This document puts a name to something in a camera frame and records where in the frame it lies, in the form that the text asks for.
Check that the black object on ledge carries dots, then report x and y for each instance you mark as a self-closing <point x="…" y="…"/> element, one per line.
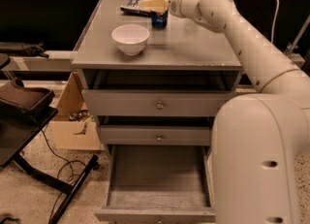
<point x="23" y="49"/>

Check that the grey open bottom drawer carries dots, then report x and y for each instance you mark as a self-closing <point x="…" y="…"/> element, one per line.
<point x="165" y="184"/>

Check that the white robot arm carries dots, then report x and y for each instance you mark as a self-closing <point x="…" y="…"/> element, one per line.
<point x="255" y="137"/>

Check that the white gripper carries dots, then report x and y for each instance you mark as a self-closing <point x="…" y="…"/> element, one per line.
<point x="174" y="5"/>

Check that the blue chip bag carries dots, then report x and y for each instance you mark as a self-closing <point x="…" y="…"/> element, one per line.
<point x="134" y="8"/>

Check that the grey drawer cabinet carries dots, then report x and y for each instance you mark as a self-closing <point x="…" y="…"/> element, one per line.
<point x="182" y="57"/>

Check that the cardboard box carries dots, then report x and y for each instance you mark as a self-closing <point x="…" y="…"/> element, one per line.
<point x="74" y="127"/>

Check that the grey middle drawer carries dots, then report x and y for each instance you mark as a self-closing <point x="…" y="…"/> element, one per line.
<point x="152" y="135"/>

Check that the blue pepsi can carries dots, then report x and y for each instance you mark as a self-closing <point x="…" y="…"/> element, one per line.
<point x="159" y="20"/>

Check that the white bowl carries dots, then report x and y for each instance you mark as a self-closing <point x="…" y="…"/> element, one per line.
<point x="131" y="39"/>

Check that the grey top drawer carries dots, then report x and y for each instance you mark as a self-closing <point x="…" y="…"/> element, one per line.
<point x="153" y="103"/>

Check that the brown cushioned pad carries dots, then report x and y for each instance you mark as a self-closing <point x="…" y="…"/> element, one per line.
<point x="27" y="99"/>

